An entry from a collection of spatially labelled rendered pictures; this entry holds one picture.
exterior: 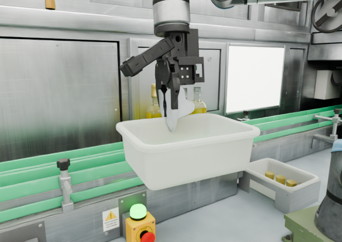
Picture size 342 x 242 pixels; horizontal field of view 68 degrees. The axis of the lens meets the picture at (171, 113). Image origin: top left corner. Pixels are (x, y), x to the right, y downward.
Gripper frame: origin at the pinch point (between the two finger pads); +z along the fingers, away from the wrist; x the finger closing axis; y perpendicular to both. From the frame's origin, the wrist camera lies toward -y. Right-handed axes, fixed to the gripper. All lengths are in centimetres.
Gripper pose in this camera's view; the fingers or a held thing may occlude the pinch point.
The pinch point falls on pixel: (168, 125)
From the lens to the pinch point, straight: 53.4
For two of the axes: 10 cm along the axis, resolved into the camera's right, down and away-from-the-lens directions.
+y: 9.1, -0.9, 4.2
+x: -4.2, -0.7, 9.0
